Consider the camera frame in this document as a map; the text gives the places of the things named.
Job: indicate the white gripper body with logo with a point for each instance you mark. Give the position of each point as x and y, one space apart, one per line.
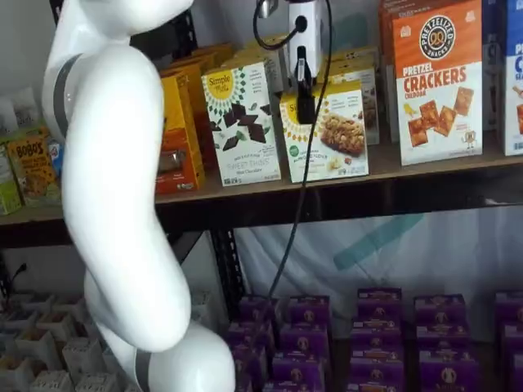
312 41

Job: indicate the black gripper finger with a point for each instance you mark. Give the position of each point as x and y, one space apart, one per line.
305 106

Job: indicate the white box with yellow label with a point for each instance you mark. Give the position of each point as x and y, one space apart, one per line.
355 77
351 56
335 159

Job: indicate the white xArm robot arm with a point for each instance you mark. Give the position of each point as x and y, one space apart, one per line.
114 163

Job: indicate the white Sweet Thins chocolate box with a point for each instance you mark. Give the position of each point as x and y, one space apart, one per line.
245 163
274 41
274 69

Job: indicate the Pretzel Crackers cheddar box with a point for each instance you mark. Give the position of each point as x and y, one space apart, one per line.
386 61
437 102

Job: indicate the black metal shelf rack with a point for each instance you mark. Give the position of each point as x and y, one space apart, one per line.
327 200

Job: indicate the orange Simple Mills box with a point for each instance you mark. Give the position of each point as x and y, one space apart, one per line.
212 57
188 134

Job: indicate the purple snack box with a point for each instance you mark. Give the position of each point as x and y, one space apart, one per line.
449 375
374 387
376 332
517 373
249 363
257 310
304 339
510 306
286 387
376 369
512 339
443 335
441 308
298 367
308 310
251 332
380 304

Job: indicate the blue and white cracker box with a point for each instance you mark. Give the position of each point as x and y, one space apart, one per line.
515 102

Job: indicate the white carton box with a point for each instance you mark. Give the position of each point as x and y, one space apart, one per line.
67 318
51 381
204 308
14 373
81 359
96 383

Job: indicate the Bobo's yellow snack box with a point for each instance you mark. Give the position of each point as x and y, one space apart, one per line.
34 167

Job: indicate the silver metal connector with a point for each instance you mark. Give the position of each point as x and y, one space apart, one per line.
267 7

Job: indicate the white backdrop cloth teal logo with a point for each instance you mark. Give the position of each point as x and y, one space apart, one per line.
367 253

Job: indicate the white paper packages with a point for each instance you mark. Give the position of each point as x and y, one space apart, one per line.
20 110

